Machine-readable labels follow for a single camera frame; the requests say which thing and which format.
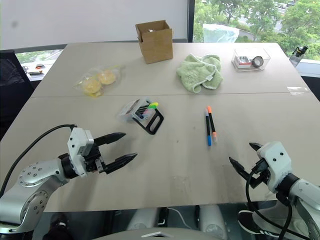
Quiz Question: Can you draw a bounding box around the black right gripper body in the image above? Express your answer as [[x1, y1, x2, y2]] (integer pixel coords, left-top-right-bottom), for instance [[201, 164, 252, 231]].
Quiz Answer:
[[246, 159, 273, 190]]

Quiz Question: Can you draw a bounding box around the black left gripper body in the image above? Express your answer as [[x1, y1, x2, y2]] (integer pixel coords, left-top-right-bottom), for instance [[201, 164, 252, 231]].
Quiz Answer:
[[83, 142, 109, 175]]

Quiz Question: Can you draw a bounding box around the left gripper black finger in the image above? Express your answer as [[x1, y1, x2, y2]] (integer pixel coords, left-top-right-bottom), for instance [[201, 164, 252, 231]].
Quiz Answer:
[[93, 132, 127, 148], [102, 152, 139, 175]]

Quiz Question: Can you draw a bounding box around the clear plastic box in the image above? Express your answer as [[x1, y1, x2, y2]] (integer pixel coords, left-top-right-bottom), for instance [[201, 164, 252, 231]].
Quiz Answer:
[[117, 98, 153, 124]]

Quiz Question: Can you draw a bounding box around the blue marker pen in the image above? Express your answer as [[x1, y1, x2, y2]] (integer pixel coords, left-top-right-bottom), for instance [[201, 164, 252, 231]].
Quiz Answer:
[[204, 110, 213, 147]]

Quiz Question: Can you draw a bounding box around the orange and black marker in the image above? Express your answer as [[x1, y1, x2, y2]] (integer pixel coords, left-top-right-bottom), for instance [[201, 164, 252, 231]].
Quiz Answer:
[[206, 105, 218, 144]]

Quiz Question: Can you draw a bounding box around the brown cardboard box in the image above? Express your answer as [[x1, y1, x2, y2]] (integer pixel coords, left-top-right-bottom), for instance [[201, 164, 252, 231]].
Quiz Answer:
[[135, 19, 174, 65]]

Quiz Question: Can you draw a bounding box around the black and white sneaker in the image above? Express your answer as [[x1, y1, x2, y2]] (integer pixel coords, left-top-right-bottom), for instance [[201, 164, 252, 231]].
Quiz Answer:
[[237, 209, 284, 237]]

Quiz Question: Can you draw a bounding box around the yellow round cake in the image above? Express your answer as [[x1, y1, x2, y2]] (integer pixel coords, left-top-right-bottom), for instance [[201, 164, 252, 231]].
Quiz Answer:
[[97, 69, 117, 86], [82, 75, 103, 97]]

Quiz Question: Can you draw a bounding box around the grey rounded leg shape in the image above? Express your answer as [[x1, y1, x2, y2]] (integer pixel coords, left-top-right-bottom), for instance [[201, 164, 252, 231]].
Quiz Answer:
[[129, 207, 164, 230], [198, 204, 229, 240]]

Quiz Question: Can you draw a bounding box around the clear plastic bag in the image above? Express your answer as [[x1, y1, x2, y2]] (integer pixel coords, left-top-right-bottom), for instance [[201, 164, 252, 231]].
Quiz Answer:
[[202, 23, 241, 44], [72, 64, 126, 99]]

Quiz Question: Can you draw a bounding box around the clear tape strip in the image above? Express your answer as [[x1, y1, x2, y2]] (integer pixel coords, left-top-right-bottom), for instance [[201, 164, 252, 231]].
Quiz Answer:
[[286, 85, 311, 96]]

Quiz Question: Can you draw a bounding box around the black shoe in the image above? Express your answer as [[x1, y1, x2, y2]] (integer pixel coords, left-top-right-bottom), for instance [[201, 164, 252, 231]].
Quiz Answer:
[[49, 213, 70, 236]]

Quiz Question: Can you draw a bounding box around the dark tape roll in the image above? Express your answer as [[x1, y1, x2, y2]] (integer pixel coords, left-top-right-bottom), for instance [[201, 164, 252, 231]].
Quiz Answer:
[[251, 55, 265, 68]]

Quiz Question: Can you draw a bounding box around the clear plastic container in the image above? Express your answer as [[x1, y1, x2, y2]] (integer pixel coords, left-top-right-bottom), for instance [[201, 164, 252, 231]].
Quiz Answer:
[[231, 47, 272, 74]]

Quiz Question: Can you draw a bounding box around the green towel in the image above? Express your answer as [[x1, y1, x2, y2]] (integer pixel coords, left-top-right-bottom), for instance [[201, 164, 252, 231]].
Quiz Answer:
[[175, 53, 224, 94]]

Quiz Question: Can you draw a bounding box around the bottle with black cap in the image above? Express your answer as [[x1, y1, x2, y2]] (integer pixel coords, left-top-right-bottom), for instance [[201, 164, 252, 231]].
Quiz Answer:
[[289, 45, 309, 68]]

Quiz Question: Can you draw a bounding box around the black mesh chair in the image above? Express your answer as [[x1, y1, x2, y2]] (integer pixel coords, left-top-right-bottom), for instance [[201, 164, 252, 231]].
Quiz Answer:
[[0, 49, 35, 141]]

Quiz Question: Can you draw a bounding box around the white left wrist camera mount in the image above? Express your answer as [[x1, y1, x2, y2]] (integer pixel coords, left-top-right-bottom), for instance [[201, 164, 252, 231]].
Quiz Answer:
[[67, 127, 96, 178]]

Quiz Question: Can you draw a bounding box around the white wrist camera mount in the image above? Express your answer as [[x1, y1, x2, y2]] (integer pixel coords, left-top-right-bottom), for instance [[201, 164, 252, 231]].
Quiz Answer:
[[256, 141, 293, 194], [67, 127, 96, 178]]

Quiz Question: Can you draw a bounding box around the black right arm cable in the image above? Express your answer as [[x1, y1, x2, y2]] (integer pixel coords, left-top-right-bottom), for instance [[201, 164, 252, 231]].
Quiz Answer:
[[245, 159, 316, 240]]

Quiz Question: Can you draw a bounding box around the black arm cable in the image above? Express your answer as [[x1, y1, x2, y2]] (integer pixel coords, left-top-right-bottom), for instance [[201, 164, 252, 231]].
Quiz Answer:
[[0, 124, 77, 197], [245, 159, 316, 240]]

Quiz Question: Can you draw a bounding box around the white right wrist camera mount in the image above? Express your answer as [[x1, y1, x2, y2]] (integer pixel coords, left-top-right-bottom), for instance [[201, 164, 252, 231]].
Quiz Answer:
[[256, 141, 293, 194]]

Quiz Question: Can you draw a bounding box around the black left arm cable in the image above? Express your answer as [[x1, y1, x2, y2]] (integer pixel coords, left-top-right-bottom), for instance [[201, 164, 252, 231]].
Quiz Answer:
[[0, 124, 77, 197]]

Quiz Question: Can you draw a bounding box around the white thin cable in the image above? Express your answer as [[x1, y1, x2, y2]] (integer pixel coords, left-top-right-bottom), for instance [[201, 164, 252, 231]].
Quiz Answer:
[[166, 206, 191, 229]]

